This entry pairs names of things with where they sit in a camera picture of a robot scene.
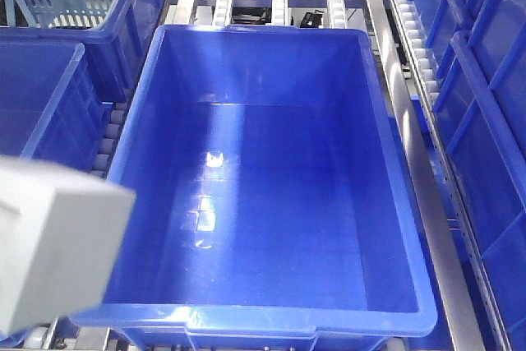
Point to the blue target bin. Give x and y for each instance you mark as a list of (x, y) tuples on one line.
[(271, 203)]

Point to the blue bin right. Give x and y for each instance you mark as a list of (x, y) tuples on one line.
[(480, 113)]

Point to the white roller track left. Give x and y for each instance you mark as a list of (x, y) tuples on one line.
[(107, 137)]

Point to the blue bin left rear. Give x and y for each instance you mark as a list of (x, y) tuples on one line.
[(115, 49)]

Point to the steel rail right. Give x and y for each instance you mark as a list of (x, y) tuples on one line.
[(455, 299)]

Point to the gray hollow cube base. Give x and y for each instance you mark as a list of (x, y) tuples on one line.
[(61, 230)]

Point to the blue bin left front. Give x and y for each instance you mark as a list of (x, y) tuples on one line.
[(50, 109)]

